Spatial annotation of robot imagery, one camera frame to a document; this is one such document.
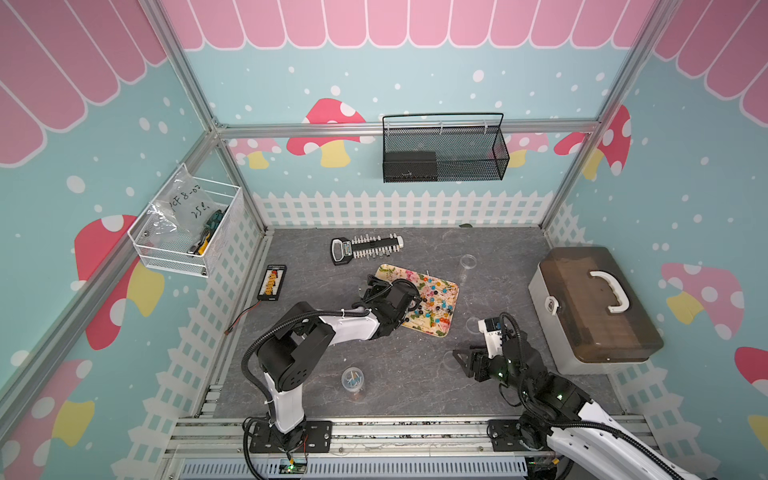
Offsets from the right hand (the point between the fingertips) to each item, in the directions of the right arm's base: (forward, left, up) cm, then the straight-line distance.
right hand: (460, 352), depth 78 cm
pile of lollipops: (+20, +4, -9) cm, 22 cm away
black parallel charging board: (+29, +59, -8) cm, 66 cm away
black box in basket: (+48, +12, +24) cm, 55 cm away
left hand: (+22, +26, +1) cm, 35 cm away
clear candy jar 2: (+30, -7, 0) cm, 31 cm away
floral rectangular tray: (+32, +18, -9) cm, 38 cm away
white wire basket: (+33, +61, +26) cm, 74 cm away
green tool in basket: (+22, +62, +25) cm, 71 cm away
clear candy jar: (-6, +28, -2) cm, 29 cm away
